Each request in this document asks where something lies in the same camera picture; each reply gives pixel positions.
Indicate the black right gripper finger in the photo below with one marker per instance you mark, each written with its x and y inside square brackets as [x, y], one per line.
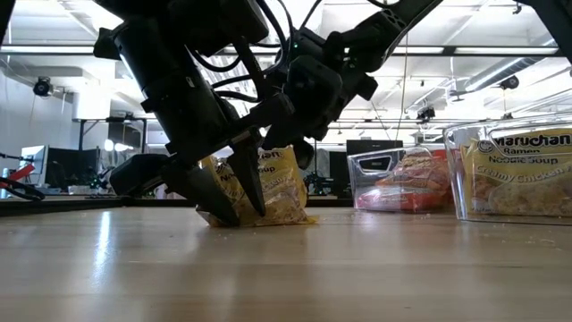
[304, 154]
[275, 139]

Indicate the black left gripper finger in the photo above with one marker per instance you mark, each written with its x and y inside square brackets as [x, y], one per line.
[248, 179]
[205, 199]

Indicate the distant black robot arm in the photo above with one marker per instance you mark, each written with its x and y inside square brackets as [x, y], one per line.
[319, 184]
[96, 181]

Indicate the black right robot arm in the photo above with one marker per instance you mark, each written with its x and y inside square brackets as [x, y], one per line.
[389, 22]

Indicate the clear plastic bin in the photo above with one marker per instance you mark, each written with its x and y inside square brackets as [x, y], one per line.
[451, 179]
[357, 179]

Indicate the black computer monitor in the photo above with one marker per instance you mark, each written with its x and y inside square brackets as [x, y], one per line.
[375, 145]
[73, 165]

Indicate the black ceiling spotlight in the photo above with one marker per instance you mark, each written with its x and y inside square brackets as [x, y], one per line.
[509, 82]
[426, 113]
[42, 86]

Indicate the bright computer monitor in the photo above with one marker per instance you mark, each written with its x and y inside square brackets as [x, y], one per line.
[36, 156]

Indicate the dark distant table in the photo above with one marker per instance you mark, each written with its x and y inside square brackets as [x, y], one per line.
[53, 205]

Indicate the person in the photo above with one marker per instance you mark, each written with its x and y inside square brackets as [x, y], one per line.
[22, 172]

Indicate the black curved bar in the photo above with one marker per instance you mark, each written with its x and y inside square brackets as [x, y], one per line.
[27, 193]

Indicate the small black ceiling fixture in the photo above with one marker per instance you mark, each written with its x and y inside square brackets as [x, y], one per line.
[517, 7]

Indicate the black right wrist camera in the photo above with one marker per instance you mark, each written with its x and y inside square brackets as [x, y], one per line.
[310, 44]

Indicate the black aluminium rig frame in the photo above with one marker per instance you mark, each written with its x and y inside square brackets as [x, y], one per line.
[491, 50]

